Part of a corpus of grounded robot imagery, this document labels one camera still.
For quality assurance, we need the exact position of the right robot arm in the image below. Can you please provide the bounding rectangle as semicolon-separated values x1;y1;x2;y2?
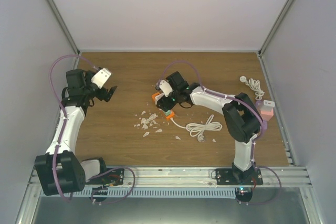
154;71;263;185

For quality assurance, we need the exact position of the purple power strip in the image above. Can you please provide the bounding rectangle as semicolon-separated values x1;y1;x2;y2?
256;101;267;137

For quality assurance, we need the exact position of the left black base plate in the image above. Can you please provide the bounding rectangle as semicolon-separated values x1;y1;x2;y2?
86;168;124;187

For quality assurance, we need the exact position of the orange power strip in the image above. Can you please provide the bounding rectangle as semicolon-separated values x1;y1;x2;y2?
152;92;176;120

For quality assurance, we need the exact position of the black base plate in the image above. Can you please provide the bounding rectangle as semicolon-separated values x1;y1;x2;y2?
214;167;263;186
86;168;124;187

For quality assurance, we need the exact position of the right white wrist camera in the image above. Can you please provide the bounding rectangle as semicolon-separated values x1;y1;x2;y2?
156;80;173;97

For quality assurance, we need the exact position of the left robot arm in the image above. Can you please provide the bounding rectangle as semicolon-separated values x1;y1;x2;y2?
34;68;116;196

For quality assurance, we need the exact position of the pink white charger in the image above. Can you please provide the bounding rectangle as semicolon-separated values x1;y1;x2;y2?
263;100;275;121

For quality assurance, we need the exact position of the green usb charger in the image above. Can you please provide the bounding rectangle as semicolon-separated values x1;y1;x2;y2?
163;110;172;116

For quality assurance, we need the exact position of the grey slotted cable duct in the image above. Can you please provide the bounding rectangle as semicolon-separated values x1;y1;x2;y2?
39;187;237;198

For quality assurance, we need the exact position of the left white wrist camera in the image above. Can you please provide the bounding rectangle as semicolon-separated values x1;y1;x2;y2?
91;68;112;89

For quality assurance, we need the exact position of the white tiger charger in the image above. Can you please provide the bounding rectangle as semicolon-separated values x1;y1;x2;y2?
154;93;163;105

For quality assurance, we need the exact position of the aluminium rail frame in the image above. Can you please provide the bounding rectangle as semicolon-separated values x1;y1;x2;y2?
15;165;323;224

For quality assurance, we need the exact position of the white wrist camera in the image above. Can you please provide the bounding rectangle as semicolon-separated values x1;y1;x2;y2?
91;68;112;89
156;80;173;97

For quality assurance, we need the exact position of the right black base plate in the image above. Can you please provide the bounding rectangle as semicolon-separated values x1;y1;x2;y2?
214;167;263;186

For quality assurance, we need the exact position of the white power strip cable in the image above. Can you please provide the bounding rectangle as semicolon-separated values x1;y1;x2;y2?
170;114;223;143

